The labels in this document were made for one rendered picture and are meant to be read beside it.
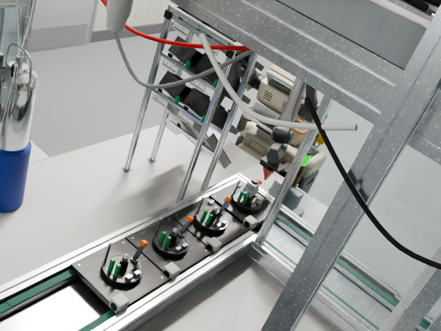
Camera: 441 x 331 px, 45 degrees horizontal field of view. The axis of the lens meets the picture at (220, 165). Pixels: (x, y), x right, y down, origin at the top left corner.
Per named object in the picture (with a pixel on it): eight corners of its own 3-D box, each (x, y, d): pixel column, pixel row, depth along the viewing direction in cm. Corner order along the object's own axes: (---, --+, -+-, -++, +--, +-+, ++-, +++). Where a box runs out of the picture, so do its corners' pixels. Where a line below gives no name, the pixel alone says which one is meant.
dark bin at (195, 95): (218, 119, 245) (227, 106, 243) (235, 134, 238) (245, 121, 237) (182, 102, 221) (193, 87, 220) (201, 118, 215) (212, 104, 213)
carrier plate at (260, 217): (239, 182, 251) (240, 179, 250) (278, 212, 242) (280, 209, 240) (207, 198, 233) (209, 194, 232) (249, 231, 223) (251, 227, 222)
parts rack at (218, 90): (151, 157, 262) (199, 2, 220) (205, 199, 247) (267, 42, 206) (120, 168, 246) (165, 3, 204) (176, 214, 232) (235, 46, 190)
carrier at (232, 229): (205, 199, 232) (214, 176, 225) (247, 232, 222) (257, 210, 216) (168, 218, 213) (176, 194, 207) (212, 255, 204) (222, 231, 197)
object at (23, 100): (14, 128, 199) (27, 35, 179) (37, 148, 194) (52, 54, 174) (-21, 136, 189) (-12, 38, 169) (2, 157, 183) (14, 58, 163)
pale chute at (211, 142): (207, 153, 257) (214, 147, 257) (224, 169, 250) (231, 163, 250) (188, 123, 233) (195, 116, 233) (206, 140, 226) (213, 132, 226)
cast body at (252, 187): (249, 188, 237) (255, 175, 233) (257, 193, 235) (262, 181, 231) (239, 194, 230) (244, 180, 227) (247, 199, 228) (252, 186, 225)
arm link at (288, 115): (321, 64, 243) (298, 60, 246) (321, 56, 238) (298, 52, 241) (292, 144, 228) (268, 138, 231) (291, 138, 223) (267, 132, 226)
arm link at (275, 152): (294, 130, 227) (275, 125, 230) (286, 140, 218) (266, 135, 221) (290, 155, 233) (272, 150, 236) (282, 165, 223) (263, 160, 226)
